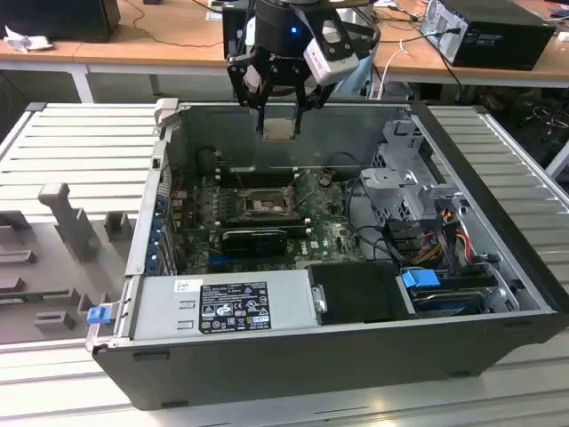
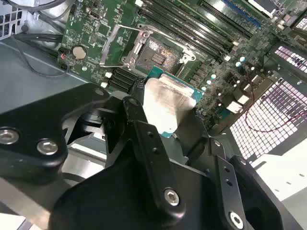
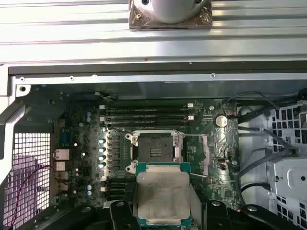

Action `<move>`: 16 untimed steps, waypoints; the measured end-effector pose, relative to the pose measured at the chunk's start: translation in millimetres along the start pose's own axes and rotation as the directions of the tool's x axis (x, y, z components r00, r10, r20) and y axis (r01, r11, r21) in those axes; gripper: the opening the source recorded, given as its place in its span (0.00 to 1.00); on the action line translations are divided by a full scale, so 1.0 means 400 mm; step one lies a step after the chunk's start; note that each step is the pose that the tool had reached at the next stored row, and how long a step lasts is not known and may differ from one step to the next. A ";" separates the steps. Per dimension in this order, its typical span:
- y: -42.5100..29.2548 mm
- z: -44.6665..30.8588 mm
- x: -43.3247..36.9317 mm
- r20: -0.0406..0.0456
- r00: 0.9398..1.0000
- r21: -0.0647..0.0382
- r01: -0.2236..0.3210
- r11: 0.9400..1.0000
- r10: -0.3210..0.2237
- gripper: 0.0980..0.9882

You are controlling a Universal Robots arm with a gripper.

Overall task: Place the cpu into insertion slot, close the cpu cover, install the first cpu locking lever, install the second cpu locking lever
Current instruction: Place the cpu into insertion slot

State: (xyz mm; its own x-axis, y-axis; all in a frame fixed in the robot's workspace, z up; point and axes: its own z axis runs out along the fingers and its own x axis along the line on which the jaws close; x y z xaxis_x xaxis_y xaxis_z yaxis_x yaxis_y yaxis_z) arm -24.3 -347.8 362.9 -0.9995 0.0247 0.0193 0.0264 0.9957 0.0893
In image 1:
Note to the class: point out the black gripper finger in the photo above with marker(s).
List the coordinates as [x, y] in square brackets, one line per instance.
[311, 98]
[235, 75]

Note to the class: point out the small square CPU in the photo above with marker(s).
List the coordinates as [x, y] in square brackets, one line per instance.
[280, 130]

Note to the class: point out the black RAM slot bank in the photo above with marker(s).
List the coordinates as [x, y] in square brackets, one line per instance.
[266, 177]
[262, 219]

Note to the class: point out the CPU socket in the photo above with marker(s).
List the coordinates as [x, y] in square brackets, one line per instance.
[263, 203]

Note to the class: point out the small black desktop box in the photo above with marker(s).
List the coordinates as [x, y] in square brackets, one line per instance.
[233, 35]

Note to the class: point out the pale blue plastic shell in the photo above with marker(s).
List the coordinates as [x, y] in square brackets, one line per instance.
[363, 78]

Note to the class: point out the long wooden desk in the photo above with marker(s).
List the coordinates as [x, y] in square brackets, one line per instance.
[178, 53]

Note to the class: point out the grey case hinge piece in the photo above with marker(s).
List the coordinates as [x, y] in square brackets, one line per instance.
[165, 115]

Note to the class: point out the round coin battery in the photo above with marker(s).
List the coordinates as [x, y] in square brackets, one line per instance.
[325, 179]

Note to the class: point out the black cylindrical capacitor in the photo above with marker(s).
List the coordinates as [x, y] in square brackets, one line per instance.
[205, 161]

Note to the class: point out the silver metal drive cage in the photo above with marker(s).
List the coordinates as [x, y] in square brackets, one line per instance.
[387, 178]

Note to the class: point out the green motherboard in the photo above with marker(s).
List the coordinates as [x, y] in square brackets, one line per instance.
[329, 249]

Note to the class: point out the black graphics card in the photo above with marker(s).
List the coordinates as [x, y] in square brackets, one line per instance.
[253, 244]

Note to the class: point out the large black box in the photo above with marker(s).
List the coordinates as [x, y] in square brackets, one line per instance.
[58, 20]

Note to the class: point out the black plastic shroud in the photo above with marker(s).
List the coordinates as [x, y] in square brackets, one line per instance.
[355, 289]

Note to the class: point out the black PC tower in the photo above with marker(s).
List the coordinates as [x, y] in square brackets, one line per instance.
[502, 40]

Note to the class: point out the short wooden desk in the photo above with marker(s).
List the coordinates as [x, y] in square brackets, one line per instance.
[35, 57]

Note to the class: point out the blue disk carrier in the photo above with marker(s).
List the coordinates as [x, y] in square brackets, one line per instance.
[420, 280]

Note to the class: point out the crumpled white paper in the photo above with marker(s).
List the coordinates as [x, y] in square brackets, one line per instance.
[22, 42]

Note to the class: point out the black power supply label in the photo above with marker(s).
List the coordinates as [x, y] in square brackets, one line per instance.
[233, 307]

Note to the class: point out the hard disk drive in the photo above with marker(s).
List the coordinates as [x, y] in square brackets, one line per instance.
[444, 304]

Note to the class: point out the grey power supply unit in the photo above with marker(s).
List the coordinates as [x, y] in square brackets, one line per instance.
[155, 311]

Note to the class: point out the grey parts rack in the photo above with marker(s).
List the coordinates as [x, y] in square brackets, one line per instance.
[66, 267]

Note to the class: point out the white table leg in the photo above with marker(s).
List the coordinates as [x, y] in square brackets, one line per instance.
[561, 160]

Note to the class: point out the blue case latch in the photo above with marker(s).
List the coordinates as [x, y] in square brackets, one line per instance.
[98, 315]

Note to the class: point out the black open PC case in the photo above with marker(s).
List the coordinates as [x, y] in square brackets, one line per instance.
[266, 373]

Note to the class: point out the green RAM stick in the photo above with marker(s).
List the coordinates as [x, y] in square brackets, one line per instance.
[18, 297]

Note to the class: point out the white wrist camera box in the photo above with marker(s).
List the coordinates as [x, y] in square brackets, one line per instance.
[333, 66]

